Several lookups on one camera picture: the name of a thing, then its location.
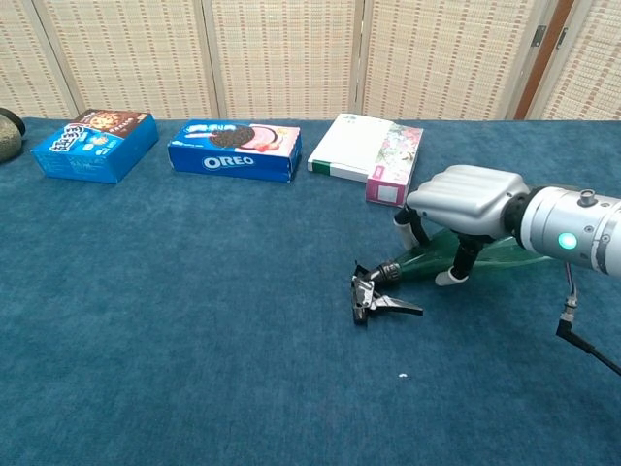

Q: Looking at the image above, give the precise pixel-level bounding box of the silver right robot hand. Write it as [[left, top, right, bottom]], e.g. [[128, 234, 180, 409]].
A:
[[393, 164, 533, 287]]

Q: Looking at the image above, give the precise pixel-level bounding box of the green transparent spray bottle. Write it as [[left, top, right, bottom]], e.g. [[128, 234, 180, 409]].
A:
[[349, 227, 554, 330]]

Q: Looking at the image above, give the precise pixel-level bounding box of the pink floral box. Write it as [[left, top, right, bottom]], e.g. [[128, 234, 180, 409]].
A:
[[365, 122, 425, 210]]

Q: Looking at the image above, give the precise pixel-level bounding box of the white box with green stripe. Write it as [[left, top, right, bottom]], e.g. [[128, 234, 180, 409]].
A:
[[307, 113, 395, 183]]

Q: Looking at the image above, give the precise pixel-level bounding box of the woven folding screen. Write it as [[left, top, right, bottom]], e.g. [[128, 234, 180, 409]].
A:
[[0, 0, 549, 121], [526, 0, 621, 121]]

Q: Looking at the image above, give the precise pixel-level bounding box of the blue Oreo cookie box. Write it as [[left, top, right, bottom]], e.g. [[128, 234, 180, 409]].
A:
[[167, 119, 303, 184]]

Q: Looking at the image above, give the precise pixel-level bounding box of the blue table cloth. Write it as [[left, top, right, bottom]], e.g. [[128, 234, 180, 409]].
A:
[[0, 116, 621, 466]]

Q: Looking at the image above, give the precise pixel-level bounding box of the blue chocolate chip cookie box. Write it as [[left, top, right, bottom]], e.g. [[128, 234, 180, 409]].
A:
[[30, 109, 160, 185]]

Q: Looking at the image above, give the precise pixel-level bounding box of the dark round object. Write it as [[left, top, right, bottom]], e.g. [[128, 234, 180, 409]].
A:
[[0, 107, 27, 163]]

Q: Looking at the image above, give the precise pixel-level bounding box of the brown wooden post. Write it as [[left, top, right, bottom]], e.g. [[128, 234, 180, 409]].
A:
[[513, 0, 576, 120]]

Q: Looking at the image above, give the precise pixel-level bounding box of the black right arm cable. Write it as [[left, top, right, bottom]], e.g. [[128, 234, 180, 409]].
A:
[[555, 261, 621, 378]]

